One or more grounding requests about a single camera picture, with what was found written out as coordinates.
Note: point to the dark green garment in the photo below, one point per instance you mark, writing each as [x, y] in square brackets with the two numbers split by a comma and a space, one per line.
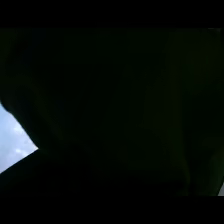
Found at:
[116, 100]

